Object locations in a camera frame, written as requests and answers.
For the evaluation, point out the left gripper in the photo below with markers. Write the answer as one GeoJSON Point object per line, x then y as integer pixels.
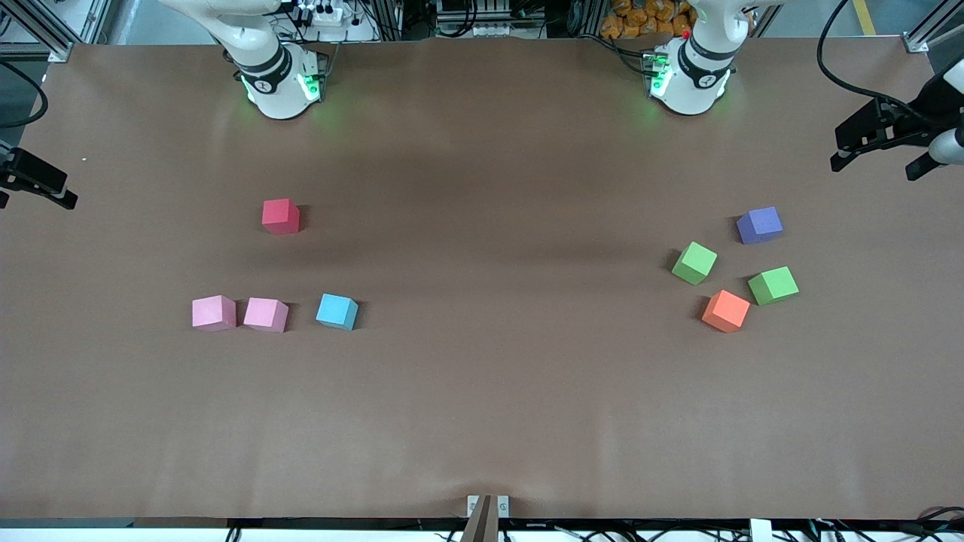
{"type": "Point", "coordinates": [931, 104]}

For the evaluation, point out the green foam block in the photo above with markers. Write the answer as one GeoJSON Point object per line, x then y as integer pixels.
{"type": "Point", "coordinates": [694, 263]}
{"type": "Point", "coordinates": [773, 286]}

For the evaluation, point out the orange foam block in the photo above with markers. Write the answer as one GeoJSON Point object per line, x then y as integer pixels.
{"type": "Point", "coordinates": [726, 311]}

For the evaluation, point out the pink foam block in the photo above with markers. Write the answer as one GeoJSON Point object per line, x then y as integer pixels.
{"type": "Point", "coordinates": [215, 313]}
{"type": "Point", "coordinates": [265, 315]}

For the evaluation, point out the light blue foam block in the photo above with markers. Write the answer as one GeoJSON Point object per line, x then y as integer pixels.
{"type": "Point", "coordinates": [337, 312]}

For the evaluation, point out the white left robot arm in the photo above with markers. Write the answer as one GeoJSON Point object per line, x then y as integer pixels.
{"type": "Point", "coordinates": [697, 75]}

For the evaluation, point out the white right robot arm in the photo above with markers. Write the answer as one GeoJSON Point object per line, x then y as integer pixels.
{"type": "Point", "coordinates": [271, 75]}

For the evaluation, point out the purple foam block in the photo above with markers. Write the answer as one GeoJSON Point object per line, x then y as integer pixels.
{"type": "Point", "coordinates": [759, 225]}

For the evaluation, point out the red foam block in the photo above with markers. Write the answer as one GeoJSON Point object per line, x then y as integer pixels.
{"type": "Point", "coordinates": [280, 216]}

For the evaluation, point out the orange mesh bag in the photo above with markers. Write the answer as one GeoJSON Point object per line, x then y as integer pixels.
{"type": "Point", "coordinates": [640, 19]}

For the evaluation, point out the white power strip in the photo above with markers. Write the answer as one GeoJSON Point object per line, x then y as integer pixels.
{"type": "Point", "coordinates": [327, 13]}

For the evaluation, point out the white tag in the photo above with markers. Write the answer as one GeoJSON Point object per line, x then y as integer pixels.
{"type": "Point", "coordinates": [761, 531]}

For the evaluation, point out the dark equipment box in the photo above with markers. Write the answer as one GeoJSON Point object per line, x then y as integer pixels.
{"type": "Point", "coordinates": [489, 15]}

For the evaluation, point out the aluminium frame profile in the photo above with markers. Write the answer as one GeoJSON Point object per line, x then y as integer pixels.
{"type": "Point", "coordinates": [915, 44]}
{"type": "Point", "coordinates": [62, 51]}

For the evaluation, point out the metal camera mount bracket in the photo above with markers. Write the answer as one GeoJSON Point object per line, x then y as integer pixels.
{"type": "Point", "coordinates": [488, 516]}

